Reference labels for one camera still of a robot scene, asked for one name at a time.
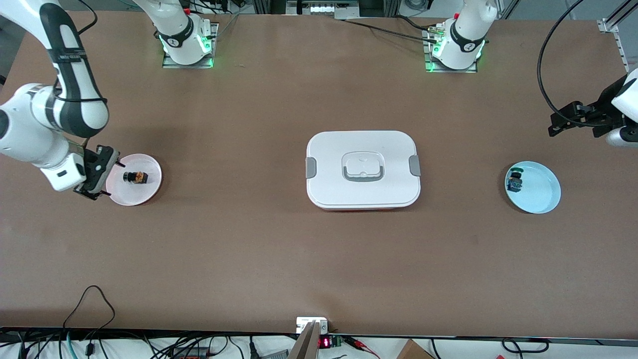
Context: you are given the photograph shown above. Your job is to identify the pink round plate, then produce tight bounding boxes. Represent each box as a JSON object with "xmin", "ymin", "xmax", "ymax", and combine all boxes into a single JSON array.
[{"xmin": 106, "ymin": 154, "xmax": 163, "ymax": 206}]

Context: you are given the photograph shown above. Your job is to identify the light blue round plate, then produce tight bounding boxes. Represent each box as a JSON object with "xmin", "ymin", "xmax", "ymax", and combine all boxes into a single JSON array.
[{"xmin": 504, "ymin": 161, "xmax": 562, "ymax": 214}]

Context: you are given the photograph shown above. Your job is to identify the black blue small component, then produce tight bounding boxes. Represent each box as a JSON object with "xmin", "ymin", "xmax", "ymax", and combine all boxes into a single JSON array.
[{"xmin": 506, "ymin": 169, "xmax": 525, "ymax": 194}]

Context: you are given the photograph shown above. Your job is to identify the aluminium equipment rack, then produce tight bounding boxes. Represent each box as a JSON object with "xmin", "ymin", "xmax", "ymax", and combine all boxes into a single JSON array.
[{"xmin": 252, "ymin": 0, "xmax": 402, "ymax": 20}]

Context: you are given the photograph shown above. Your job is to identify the white power strip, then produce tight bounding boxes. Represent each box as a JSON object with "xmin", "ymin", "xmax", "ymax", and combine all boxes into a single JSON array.
[{"xmin": 309, "ymin": 4, "xmax": 359, "ymax": 15}]

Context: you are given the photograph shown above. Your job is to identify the brown cardboard box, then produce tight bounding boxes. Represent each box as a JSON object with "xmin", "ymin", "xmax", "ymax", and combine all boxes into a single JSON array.
[{"xmin": 396, "ymin": 339, "xmax": 435, "ymax": 359}]

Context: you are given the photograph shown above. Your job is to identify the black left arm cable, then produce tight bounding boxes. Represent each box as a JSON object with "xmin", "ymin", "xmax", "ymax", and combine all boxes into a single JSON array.
[{"xmin": 537, "ymin": 0, "xmax": 624, "ymax": 129}]

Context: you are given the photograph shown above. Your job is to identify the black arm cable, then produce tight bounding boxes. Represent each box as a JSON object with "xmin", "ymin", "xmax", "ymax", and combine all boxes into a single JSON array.
[
  {"xmin": 537, "ymin": 0, "xmax": 624, "ymax": 129},
  {"xmin": 52, "ymin": 0, "xmax": 109, "ymax": 105}
]

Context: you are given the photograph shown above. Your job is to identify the perforated metal rail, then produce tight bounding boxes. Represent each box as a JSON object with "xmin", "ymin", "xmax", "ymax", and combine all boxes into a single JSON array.
[{"xmin": 616, "ymin": 31, "xmax": 638, "ymax": 73}]

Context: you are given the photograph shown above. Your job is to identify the aluminium profile bracket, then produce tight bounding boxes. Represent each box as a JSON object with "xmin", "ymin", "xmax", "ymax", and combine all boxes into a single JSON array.
[{"xmin": 597, "ymin": 0, "xmax": 638, "ymax": 34}]

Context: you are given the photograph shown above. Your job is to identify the black looped cable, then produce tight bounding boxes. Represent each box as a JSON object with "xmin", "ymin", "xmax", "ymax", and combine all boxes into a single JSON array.
[{"xmin": 62, "ymin": 285, "xmax": 116, "ymax": 341}]

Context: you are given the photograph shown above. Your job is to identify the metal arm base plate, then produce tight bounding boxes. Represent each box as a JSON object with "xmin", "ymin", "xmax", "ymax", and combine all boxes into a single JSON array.
[
  {"xmin": 162, "ymin": 22, "xmax": 219, "ymax": 69},
  {"xmin": 423, "ymin": 27, "xmax": 478, "ymax": 74}
]

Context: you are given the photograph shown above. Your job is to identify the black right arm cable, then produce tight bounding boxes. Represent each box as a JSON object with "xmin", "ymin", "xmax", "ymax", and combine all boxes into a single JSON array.
[{"xmin": 52, "ymin": 0, "xmax": 109, "ymax": 105}]

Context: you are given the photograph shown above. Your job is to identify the black cable on table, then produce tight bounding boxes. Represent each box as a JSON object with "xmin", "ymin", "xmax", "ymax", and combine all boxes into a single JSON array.
[{"xmin": 341, "ymin": 19, "xmax": 442, "ymax": 43}]

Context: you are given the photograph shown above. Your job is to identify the black coiled cable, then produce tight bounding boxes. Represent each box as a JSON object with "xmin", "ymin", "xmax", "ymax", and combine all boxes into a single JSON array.
[{"xmin": 501, "ymin": 338, "xmax": 550, "ymax": 354}]

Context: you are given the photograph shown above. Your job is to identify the silver camera mount bracket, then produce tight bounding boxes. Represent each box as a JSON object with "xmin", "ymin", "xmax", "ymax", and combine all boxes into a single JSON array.
[{"xmin": 296, "ymin": 317, "xmax": 328, "ymax": 334}]

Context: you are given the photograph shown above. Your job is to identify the aluminium mount bar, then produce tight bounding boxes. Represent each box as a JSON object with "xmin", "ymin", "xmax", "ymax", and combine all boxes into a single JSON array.
[{"xmin": 289, "ymin": 322, "xmax": 320, "ymax": 359}]

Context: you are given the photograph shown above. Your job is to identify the red wires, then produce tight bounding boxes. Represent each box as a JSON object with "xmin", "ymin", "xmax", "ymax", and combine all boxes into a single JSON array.
[{"xmin": 344, "ymin": 337, "xmax": 380, "ymax": 359}]

